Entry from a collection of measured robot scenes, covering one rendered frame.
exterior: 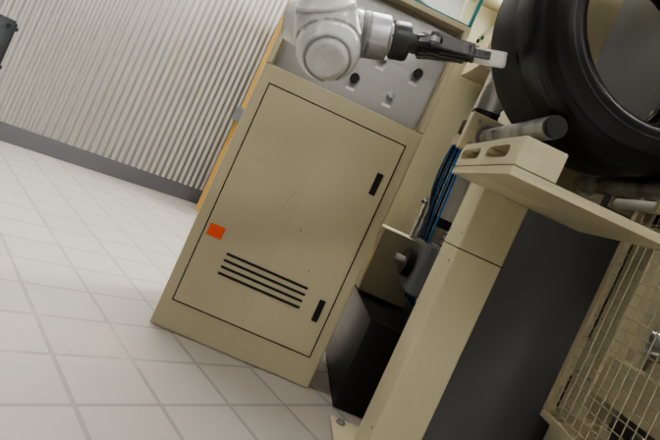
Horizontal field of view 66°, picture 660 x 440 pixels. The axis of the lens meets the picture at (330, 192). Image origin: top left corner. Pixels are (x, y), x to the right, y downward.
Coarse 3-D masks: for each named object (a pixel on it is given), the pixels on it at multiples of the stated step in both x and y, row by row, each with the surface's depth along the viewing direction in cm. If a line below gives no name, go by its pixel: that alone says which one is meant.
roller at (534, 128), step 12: (528, 120) 103; (540, 120) 95; (552, 120) 93; (564, 120) 93; (492, 132) 118; (504, 132) 111; (516, 132) 105; (528, 132) 99; (540, 132) 94; (552, 132) 93; (564, 132) 93
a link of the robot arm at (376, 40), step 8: (368, 16) 97; (376, 16) 97; (384, 16) 98; (368, 24) 96; (376, 24) 96; (384, 24) 97; (392, 24) 99; (368, 32) 96; (376, 32) 96; (384, 32) 96; (392, 32) 98; (368, 40) 97; (376, 40) 97; (384, 40) 97; (392, 40) 98; (360, 48) 98; (368, 48) 98; (376, 48) 98; (384, 48) 98; (360, 56) 100; (368, 56) 100; (376, 56) 99; (384, 56) 99
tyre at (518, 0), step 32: (512, 0) 105; (544, 0) 93; (576, 0) 91; (512, 32) 102; (544, 32) 93; (576, 32) 91; (512, 64) 103; (544, 64) 94; (576, 64) 92; (512, 96) 108; (544, 96) 96; (576, 96) 92; (608, 96) 92; (576, 128) 95; (608, 128) 93; (640, 128) 93; (576, 160) 105; (608, 160) 97; (640, 160) 95
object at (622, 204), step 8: (616, 200) 143; (624, 200) 140; (632, 200) 137; (640, 200) 134; (656, 200) 132; (616, 208) 145; (624, 208) 140; (632, 208) 136; (640, 208) 133; (648, 208) 129; (656, 208) 126; (648, 216) 145; (656, 216) 145; (656, 224) 144
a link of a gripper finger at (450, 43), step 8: (432, 32) 95; (432, 40) 95; (440, 40) 97; (448, 40) 97; (456, 40) 97; (464, 40) 98; (440, 48) 97; (448, 48) 97; (456, 48) 97; (464, 48) 98; (472, 56) 99
